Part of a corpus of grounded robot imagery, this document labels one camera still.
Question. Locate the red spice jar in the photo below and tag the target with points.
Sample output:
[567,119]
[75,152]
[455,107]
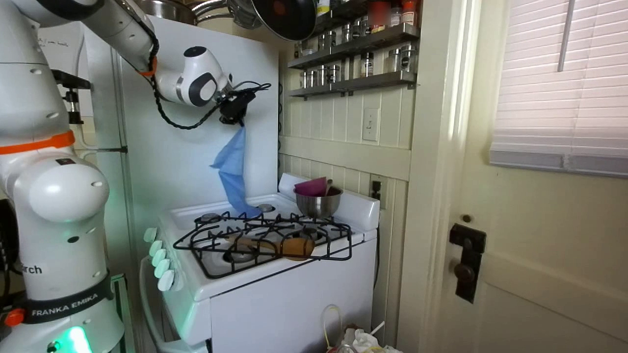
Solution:
[408,13]
[379,17]

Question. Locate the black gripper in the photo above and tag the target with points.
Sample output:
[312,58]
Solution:
[236,103]

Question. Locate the blue striped towel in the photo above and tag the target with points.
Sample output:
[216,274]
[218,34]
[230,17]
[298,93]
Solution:
[232,170]

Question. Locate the white crumpled plastic bag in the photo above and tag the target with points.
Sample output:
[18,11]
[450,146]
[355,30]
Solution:
[365,342]

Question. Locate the white gas stove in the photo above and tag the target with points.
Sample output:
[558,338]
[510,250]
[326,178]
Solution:
[281,307]

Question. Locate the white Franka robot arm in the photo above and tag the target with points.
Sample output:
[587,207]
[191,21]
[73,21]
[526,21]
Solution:
[59,197]

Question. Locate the pale green stove knob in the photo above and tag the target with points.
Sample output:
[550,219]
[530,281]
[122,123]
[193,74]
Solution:
[165,281]
[159,266]
[155,248]
[149,234]

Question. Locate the black wall outlet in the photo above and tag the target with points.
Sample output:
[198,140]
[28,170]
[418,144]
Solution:
[375,189]

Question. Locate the steel bowl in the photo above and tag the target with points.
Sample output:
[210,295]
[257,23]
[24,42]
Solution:
[316,207]

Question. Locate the hanging steel pot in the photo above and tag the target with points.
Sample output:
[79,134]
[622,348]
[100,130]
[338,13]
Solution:
[167,9]
[222,11]

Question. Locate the white door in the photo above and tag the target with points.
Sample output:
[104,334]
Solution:
[556,262]

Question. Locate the black door lock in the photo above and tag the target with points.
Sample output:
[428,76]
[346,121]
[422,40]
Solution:
[467,262]

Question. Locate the white refrigerator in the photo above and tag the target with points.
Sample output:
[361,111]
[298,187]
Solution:
[183,164]

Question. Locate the purple plastic cup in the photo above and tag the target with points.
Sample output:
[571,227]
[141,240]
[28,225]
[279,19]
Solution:
[312,187]

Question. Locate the white wall switch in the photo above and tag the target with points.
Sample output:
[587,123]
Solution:
[369,123]

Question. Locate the black stove grate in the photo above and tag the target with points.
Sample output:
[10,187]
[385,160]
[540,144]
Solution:
[287,227]

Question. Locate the glass spice jar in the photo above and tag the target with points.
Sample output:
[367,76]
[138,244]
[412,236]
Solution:
[365,64]
[401,60]
[318,76]
[302,79]

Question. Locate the metal spice rack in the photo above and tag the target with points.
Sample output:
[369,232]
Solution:
[353,83]

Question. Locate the white blind wand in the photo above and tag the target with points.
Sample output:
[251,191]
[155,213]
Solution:
[565,36]

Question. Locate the hanging black frying pan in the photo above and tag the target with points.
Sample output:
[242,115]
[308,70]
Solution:
[287,17]

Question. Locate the white window blind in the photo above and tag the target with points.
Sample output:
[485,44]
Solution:
[561,119]

